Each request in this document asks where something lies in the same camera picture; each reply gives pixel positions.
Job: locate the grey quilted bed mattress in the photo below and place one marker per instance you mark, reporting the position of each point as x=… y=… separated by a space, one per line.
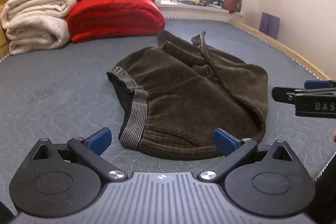
x=65 y=87

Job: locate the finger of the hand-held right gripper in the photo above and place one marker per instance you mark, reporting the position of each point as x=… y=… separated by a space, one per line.
x=316 y=84
x=283 y=95

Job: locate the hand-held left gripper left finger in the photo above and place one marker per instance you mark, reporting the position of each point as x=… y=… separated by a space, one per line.
x=101 y=140

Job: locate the cream folded fleece blanket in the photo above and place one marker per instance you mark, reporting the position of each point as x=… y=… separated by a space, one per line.
x=36 y=19

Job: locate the white window sill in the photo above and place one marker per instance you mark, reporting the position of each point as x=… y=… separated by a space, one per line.
x=194 y=9

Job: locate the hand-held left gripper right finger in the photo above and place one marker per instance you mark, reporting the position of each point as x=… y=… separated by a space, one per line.
x=223 y=140

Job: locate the red folded blanket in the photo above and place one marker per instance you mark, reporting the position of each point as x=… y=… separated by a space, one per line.
x=115 y=16

